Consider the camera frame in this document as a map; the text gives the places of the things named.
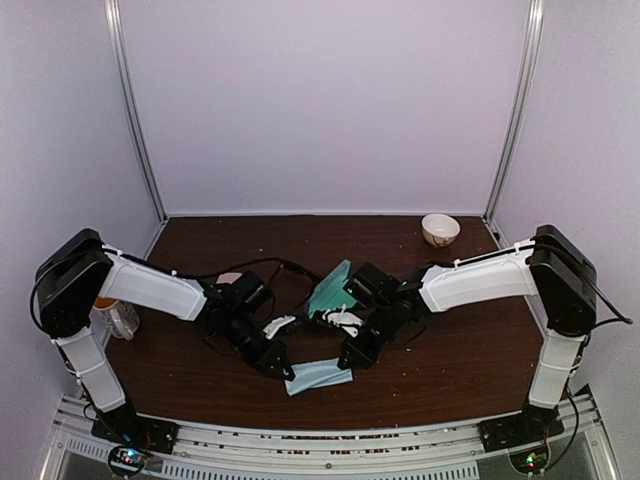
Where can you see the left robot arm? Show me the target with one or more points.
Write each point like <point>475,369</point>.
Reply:
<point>86,276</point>

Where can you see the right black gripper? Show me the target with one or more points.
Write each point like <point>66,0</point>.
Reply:
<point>365,356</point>

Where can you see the left aluminium frame post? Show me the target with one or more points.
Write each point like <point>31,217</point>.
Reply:
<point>117,39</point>

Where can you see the light blue cloth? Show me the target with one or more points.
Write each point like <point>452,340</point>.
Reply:
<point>317,374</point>

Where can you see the pink glasses case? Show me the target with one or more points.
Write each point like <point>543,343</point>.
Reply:
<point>227,278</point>

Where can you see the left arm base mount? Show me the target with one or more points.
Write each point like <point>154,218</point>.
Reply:
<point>140,450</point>

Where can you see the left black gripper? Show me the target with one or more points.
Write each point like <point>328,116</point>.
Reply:
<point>266,357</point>

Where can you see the dark sunglasses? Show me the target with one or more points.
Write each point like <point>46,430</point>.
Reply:
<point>295,268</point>

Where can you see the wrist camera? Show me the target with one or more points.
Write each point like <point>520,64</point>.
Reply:
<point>276,325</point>
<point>344,319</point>

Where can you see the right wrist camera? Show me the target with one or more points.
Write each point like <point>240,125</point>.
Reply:
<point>344,319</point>

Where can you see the aluminium frame post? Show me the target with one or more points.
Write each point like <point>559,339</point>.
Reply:
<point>117,39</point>
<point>527,69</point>

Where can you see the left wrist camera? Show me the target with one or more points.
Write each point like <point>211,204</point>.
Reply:
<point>276,325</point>

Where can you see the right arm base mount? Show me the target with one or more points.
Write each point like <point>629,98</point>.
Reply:
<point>526,440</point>

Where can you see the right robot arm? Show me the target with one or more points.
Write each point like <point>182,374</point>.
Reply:
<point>547,265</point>

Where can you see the right aluminium frame post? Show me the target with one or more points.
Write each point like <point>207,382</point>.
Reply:
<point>527,69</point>

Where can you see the grey-blue glasses case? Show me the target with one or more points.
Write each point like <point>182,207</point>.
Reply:
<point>330,294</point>

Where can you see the aluminium front rail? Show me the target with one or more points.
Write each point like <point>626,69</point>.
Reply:
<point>442,451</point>

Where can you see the patterned mug orange inside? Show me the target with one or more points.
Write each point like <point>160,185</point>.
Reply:
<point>118,316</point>

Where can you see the white ceramic bowl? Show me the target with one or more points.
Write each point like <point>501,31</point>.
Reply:
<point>439,230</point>

